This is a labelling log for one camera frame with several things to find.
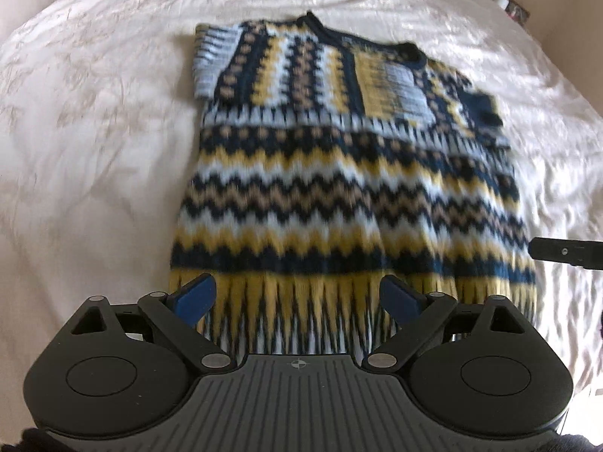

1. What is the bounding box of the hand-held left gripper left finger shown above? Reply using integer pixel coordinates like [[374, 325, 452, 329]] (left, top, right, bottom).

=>
[[70, 273, 233, 370]]

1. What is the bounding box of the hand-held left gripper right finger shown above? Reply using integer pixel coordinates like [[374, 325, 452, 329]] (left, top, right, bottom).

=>
[[362, 274, 535, 370]]

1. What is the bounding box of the cream embroidered bedspread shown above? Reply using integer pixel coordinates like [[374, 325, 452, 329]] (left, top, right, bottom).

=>
[[0, 0, 603, 434]]

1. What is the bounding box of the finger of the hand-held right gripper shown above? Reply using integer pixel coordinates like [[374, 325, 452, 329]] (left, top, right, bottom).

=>
[[528, 237, 603, 270]]

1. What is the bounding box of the patterned knit sweater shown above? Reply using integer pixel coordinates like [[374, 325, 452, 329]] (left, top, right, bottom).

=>
[[167, 11, 540, 356]]

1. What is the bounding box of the dark picture frame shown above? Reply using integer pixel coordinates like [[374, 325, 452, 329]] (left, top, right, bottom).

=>
[[505, 2, 531, 25]]

